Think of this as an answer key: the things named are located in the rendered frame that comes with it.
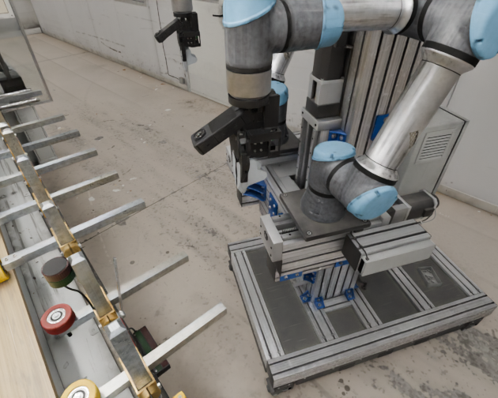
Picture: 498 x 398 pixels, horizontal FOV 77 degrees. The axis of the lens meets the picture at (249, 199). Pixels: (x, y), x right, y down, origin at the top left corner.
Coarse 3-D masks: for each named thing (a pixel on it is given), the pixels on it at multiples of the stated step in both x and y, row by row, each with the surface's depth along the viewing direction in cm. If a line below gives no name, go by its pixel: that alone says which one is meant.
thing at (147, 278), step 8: (176, 256) 111; (184, 256) 111; (160, 264) 108; (168, 264) 108; (176, 264) 109; (152, 272) 105; (160, 272) 106; (168, 272) 109; (136, 280) 103; (144, 280) 103; (152, 280) 105; (120, 288) 100; (128, 288) 100; (136, 288) 102; (112, 296) 98; (128, 296) 101; (112, 304) 98; (80, 312) 94; (88, 312) 94; (80, 320) 93; (88, 320) 95; (72, 328) 92
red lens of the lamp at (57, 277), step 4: (44, 264) 76; (68, 264) 76; (64, 268) 75; (68, 268) 76; (60, 272) 74; (64, 272) 75; (68, 272) 76; (44, 276) 74; (48, 276) 74; (52, 276) 74; (56, 276) 74; (60, 276) 75; (64, 276) 76; (48, 280) 75; (52, 280) 74; (56, 280) 75
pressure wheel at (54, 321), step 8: (64, 304) 91; (48, 312) 89; (56, 312) 89; (64, 312) 89; (72, 312) 89; (48, 320) 87; (56, 320) 87; (64, 320) 87; (72, 320) 89; (48, 328) 85; (56, 328) 85; (64, 328) 87
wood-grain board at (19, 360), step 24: (0, 240) 111; (0, 288) 96; (0, 312) 90; (24, 312) 90; (0, 336) 84; (24, 336) 84; (0, 360) 79; (24, 360) 79; (0, 384) 75; (24, 384) 75; (48, 384) 75
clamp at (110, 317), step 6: (102, 288) 99; (90, 300) 96; (108, 300) 96; (96, 312) 93; (108, 312) 93; (114, 312) 93; (102, 318) 91; (108, 318) 93; (114, 318) 92; (102, 324) 91
